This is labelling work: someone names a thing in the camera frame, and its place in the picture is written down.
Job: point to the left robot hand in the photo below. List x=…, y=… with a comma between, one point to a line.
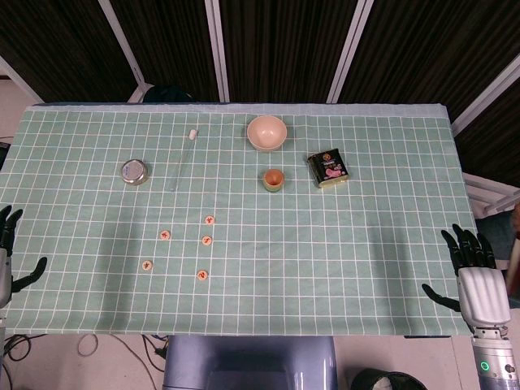
x=5, y=276

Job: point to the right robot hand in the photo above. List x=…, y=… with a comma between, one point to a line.
x=483, y=292

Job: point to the beige round chess piece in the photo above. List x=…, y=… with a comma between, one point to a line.
x=164, y=235
x=206, y=240
x=202, y=275
x=209, y=220
x=147, y=265

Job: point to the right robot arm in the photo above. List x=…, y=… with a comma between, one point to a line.
x=493, y=361

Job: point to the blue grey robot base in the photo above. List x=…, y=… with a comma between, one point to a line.
x=243, y=365

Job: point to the person in dark clothes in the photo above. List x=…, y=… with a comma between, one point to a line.
x=503, y=231

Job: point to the black waste bin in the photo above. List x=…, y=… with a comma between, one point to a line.
x=365, y=381

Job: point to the round silver tin can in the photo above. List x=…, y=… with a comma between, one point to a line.
x=134, y=172

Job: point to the black gold luncheon meat tin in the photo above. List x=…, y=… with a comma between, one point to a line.
x=328, y=168

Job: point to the green checked tablecloth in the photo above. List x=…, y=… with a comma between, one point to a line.
x=284, y=243

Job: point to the glass test tube white stopper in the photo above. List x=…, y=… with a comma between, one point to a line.
x=192, y=134

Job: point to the small orange green cup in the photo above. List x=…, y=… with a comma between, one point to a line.
x=273, y=180

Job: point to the dark blue bag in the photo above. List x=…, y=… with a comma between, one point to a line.
x=166, y=94

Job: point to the beige bowl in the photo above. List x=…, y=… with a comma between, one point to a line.
x=266, y=134

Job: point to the white partition frame post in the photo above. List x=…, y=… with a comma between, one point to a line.
x=215, y=40
x=352, y=40
x=487, y=94
x=123, y=40
x=20, y=82

